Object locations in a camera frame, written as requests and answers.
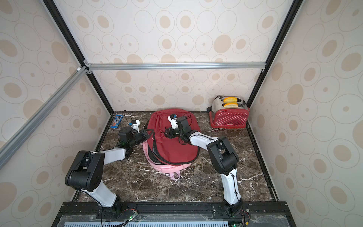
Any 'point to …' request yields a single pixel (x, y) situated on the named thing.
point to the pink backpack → (174, 170)
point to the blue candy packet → (116, 121)
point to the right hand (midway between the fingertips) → (164, 133)
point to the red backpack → (169, 151)
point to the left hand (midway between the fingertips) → (156, 129)
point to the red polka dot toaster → (222, 117)
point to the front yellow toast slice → (231, 105)
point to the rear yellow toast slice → (230, 100)
